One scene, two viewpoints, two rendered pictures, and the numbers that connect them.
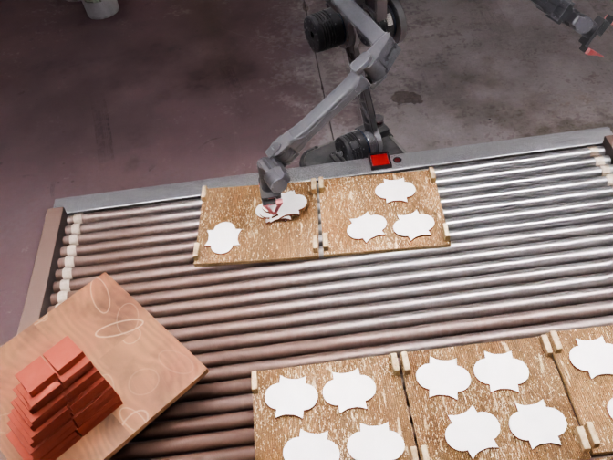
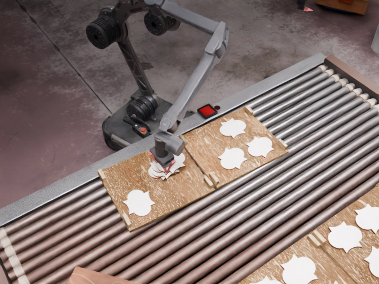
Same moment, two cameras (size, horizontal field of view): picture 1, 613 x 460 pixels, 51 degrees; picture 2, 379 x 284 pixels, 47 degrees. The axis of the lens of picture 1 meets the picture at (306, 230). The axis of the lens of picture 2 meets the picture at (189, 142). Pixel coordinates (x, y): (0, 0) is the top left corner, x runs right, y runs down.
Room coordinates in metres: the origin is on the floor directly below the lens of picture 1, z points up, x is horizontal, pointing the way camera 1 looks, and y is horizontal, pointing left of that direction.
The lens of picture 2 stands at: (0.48, 0.70, 2.49)
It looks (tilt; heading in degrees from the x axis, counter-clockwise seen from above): 49 degrees down; 325
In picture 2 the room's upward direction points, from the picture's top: straight up
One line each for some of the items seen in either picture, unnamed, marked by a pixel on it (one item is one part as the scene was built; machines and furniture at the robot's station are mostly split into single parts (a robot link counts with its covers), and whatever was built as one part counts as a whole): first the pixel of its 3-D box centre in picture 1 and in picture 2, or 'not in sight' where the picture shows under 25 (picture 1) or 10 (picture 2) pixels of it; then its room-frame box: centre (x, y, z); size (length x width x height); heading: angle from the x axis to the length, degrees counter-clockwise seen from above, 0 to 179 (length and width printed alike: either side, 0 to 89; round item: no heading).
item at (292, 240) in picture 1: (258, 222); (155, 181); (1.50, 0.16, 0.93); 0.41 x 0.35 x 0.02; 85
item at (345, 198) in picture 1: (380, 211); (232, 145); (1.47, -0.26, 0.93); 0.41 x 0.35 x 0.02; 86
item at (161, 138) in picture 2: (267, 169); (162, 141); (1.52, 0.10, 1.14); 0.07 x 0.06 x 0.07; 21
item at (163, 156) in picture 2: (268, 182); (161, 150); (1.53, 0.10, 1.08); 0.10 x 0.07 x 0.07; 4
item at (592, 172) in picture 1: (338, 205); (199, 150); (1.55, -0.13, 0.90); 1.95 x 0.05 x 0.05; 90
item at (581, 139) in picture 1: (333, 175); (180, 131); (1.72, -0.13, 0.89); 2.08 x 0.08 x 0.06; 90
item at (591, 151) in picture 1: (336, 186); (188, 138); (1.65, -0.13, 0.90); 1.95 x 0.05 x 0.05; 90
